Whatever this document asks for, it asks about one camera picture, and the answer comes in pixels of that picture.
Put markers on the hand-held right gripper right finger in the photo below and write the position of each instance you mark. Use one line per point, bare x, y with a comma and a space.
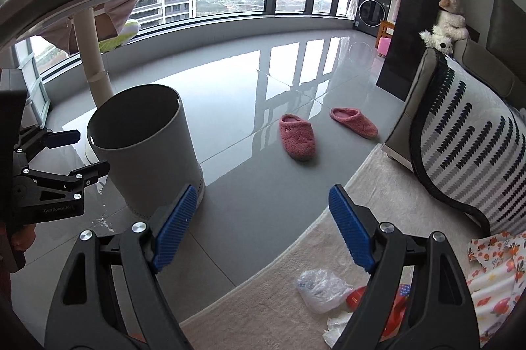
349, 229

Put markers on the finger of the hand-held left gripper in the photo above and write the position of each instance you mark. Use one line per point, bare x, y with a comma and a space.
63, 138
90, 170

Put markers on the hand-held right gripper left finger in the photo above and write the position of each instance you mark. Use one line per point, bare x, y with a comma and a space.
176, 226

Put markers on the grey round trash bin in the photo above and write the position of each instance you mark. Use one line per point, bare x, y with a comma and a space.
144, 153

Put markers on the clear plastic bag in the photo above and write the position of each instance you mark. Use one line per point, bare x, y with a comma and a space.
320, 288

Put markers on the red snack wrapper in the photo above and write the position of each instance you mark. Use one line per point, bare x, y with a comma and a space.
356, 298

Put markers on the white tissue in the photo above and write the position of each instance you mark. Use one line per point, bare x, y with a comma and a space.
337, 327

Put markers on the person's left hand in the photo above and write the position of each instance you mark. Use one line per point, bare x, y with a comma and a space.
24, 239

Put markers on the beige cat tree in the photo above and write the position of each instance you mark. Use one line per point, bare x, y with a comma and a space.
94, 62

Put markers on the beige rug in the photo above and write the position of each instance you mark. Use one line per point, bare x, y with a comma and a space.
267, 292

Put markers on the pink fluffy slipper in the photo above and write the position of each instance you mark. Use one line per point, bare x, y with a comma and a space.
296, 136
355, 122

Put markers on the yellow-green plush toy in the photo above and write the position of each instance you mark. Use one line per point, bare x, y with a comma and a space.
123, 35

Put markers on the striped white cushion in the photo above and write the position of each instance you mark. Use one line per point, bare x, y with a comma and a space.
464, 136

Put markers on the floral printed cloth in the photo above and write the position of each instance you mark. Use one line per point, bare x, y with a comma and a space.
497, 292

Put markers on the small pink stool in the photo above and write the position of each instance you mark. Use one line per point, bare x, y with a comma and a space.
383, 46

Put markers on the small wooden stool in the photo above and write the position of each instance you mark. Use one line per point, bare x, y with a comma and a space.
387, 28

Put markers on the small white plush dog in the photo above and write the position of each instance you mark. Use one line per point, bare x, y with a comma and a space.
437, 40

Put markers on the grey sofa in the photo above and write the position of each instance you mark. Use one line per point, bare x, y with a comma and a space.
476, 62

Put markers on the black front-load washing machine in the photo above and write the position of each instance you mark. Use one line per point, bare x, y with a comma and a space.
372, 11

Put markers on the large white plush dog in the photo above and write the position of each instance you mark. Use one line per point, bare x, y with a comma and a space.
450, 15

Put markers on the dark grey back cushion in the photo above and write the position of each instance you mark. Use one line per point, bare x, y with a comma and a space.
507, 25

